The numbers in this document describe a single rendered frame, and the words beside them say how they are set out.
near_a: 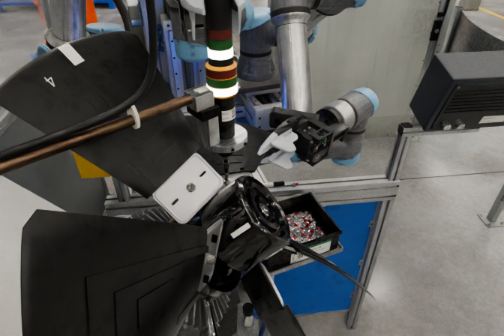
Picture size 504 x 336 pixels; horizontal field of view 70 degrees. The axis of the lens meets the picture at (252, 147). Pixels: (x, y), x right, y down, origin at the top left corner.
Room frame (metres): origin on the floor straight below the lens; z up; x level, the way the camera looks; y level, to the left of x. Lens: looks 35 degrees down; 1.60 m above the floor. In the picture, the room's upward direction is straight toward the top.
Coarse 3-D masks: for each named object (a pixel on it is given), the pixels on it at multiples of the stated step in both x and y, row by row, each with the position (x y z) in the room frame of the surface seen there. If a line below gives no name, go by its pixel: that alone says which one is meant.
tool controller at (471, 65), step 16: (432, 64) 0.92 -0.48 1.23; (448, 64) 0.88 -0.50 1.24; (464, 64) 0.88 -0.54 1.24; (480, 64) 0.88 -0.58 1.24; (496, 64) 0.88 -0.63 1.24; (432, 80) 0.90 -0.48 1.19; (448, 80) 0.83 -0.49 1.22; (464, 80) 0.83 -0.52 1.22; (480, 80) 0.83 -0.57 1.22; (496, 80) 0.84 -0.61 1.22; (416, 96) 0.95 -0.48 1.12; (432, 96) 0.88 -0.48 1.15; (448, 96) 0.84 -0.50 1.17; (464, 96) 0.83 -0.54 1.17; (480, 96) 0.84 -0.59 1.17; (496, 96) 0.85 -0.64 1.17; (416, 112) 0.92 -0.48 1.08; (432, 112) 0.86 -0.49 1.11; (448, 112) 0.85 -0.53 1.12; (464, 112) 0.86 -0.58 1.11; (480, 112) 0.86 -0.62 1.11; (496, 112) 0.87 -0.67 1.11; (432, 128) 0.86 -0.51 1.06; (448, 128) 0.84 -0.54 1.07
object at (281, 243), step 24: (240, 192) 0.37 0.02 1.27; (264, 192) 0.43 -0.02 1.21; (216, 216) 0.35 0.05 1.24; (240, 216) 0.34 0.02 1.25; (264, 216) 0.37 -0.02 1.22; (240, 240) 0.32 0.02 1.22; (264, 240) 0.32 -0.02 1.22; (288, 240) 0.35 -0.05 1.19; (216, 264) 0.33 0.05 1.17; (240, 264) 0.32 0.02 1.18; (216, 288) 0.30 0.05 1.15
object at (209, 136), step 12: (192, 96) 0.43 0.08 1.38; (204, 96) 0.43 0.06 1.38; (192, 108) 0.43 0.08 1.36; (204, 108) 0.43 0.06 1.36; (216, 108) 0.44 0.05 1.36; (204, 120) 0.42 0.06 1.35; (216, 120) 0.44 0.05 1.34; (204, 132) 0.44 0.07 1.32; (216, 132) 0.44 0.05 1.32; (240, 132) 0.47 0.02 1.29; (204, 144) 0.45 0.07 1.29; (216, 144) 0.44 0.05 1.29; (228, 144) 0.44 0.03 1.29; (240, 144) 0.45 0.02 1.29
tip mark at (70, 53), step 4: (68, 44) 0.49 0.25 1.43; (60, 48) 0.48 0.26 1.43; (64, 48) 0.48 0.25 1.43; (68, 48) 0.48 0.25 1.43; (72, 48) 0.48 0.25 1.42; (64, 52) 0.47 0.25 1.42; (68, 52) 0.48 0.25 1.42; (72, 52) 0.48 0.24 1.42; (76, 52) 0.48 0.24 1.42; (68, 56) 0.47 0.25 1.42; (72, 56) 0.47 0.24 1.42; (76, 56) 0.48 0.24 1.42; (80, 56) 0.48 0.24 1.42; (72, 60) 0.47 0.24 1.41; (76, 60) 0.47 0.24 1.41; (80, 60) 0.47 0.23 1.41
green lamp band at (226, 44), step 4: (208, 40) 0.46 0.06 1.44; (212, 40) 0.46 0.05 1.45; (224, 40) 0.45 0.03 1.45; (228, 40) 0.46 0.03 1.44; (208, 44) 0.46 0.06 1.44; (212, 44) 0.46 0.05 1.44; (216, 44) 0.45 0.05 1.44; (220, 44) 0.45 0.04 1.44; (224, 44) 0.45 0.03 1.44; (228, 44) 0.46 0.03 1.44; (212, 48) 0.46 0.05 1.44; (216, 48) 0.45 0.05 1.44; (220, 48) 0.45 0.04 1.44; (224, 48) 0.45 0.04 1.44; (228, 48) 0.46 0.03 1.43
